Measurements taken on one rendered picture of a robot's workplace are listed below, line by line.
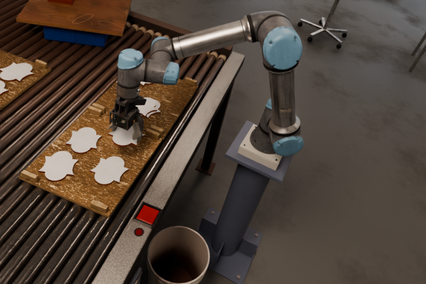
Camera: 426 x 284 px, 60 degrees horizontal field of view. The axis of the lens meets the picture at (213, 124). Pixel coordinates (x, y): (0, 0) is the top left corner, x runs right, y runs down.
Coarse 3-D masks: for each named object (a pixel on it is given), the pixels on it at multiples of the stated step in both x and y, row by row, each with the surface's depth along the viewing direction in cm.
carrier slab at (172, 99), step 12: (156, 84) 177; (180, 84) 180; (108, 96) 164; (144, 96) 169; (156, 96) 170; (168, 96) 172; (180, 96) 173; (192, 96) 177; (108, 108) 158; (168, 108) 166; (180, 108) 167; (144, 120) 157; (156, 120) 159; (168, 120) 160; (168, 132) 156
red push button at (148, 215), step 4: (144, 208) 127; (148, 208) 127; (152, 208) 128; (140, 212) 126; (144, 212) 126; (148, 212) 126; (152, 212) 126; (156, 212) 127; (140, 216) 124; (144, 216) 125; (148, 216) 125; (152, 216) 125; (156, 216) 126; (144, 220) 124; (148, 220) 124; (152, 220) 124; (152, 224) 123
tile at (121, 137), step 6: (114, 132) 137; (120, 132) 137; (126, 132) 138; (132, 132) 139; (114, 138) 134; (120, 138) 135; (126, 138) 136; (120, 144) 132; (126, 144) 133; (132, 144) 135
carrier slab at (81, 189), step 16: (80, 128) 147; (96, 128) 149; (64, 144) 140; (96, 144) 143; (112, 144) 144; (144, 144) 148; (80, 160) 136; (96, 160) 137; (128, 160) 140; (144, 160) 141; (80, 176) 131; (128, 176) 135; (64, 192) 125; (80, 192) 126; (96, 192) 127; (112, 192) 128; (112, 208) 124
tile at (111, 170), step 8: (104, 160) 137; (112, 160) 137; (120, 160) 138; (96, 168) 133; (104, 168) 134; (112, 168) 135; (120, 168) 135; (96, 176) 131; (104, 176) 131; (112, 176) 132; (120, 176) 133; (104, 184) 130
